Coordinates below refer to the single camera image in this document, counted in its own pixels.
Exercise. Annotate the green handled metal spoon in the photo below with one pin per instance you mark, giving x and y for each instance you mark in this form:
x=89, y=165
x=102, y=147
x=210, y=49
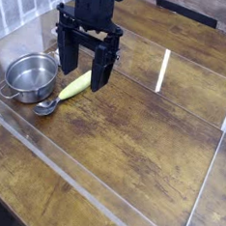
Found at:
x=77, y=86

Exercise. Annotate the small steel pot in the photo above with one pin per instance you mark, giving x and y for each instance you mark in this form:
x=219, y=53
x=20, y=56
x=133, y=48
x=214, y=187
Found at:
x=30, y=78

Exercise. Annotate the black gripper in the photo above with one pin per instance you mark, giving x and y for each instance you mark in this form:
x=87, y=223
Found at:
x=89, y=21

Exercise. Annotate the clear acrylic enclosure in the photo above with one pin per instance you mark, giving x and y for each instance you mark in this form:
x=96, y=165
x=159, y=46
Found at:
x=149, y=149

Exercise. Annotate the black bar on table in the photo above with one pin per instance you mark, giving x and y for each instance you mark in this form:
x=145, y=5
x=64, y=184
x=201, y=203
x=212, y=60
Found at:
x=181, y=10

